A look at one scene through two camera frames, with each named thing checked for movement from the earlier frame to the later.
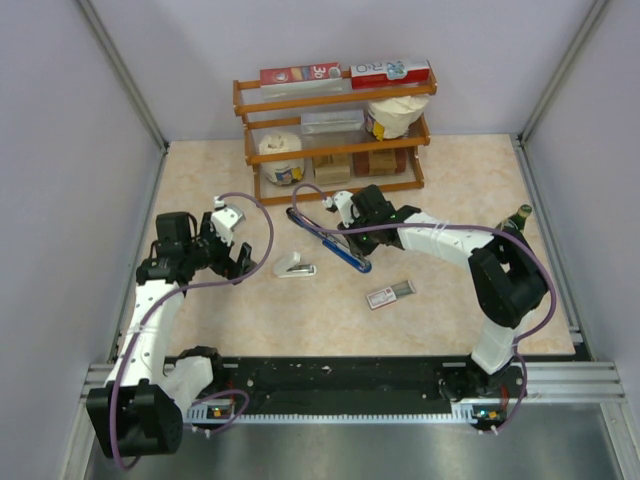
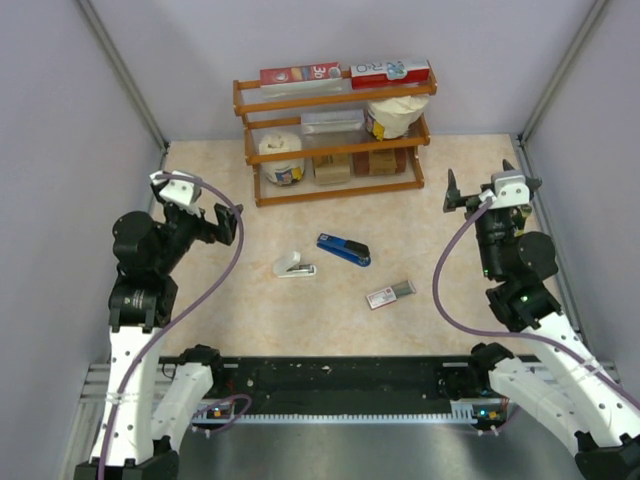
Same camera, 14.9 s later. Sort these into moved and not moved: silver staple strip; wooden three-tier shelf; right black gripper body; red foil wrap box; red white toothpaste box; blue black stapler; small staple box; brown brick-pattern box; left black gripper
Moved: blue black stapler; right black gripper body; left black gripper
Not moved: silver staple strip; red white toothpaste box; red foil wrap box; wooden three-tier shelf; brown brick-pattern box; small staple box
